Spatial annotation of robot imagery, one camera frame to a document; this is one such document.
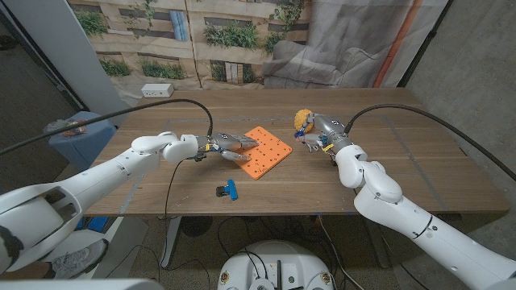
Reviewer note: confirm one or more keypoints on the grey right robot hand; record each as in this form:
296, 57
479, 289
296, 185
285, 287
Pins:
330, 131

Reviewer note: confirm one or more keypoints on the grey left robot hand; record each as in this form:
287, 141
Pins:
225, 142

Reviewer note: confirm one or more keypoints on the blue peg toy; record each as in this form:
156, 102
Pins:
298, 133

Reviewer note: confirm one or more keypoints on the orange peg board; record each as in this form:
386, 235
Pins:
268, 155

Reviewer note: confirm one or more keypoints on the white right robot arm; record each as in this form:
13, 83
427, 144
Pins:
403, 217

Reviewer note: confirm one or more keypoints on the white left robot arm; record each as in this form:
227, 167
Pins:
96, 185

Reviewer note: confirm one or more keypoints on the white clothespin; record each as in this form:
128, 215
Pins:
312, 149

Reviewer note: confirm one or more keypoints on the yellow pineapple toy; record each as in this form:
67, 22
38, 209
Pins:
299, 117

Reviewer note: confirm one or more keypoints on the blue and black clip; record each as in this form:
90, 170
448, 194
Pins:
230, 190

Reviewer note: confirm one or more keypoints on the printed backdrop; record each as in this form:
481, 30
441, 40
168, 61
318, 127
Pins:
242, 60

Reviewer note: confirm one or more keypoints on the white power strip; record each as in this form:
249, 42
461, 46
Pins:
156, 90

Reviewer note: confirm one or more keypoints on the white table leg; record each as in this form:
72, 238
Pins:
169, 245

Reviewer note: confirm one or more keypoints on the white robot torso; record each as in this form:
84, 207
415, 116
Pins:
242, 266

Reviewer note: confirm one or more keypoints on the blue stool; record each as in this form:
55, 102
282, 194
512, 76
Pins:
88, 143

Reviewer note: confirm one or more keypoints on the clear bag of toys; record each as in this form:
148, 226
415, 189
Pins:
74, 129

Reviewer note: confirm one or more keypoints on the blue box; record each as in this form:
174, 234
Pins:
94, 224

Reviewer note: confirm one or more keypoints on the grey partition panel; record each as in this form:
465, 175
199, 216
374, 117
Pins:
72, 52

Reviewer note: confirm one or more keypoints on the grey sneaker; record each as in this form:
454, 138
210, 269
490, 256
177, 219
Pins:
76, 259

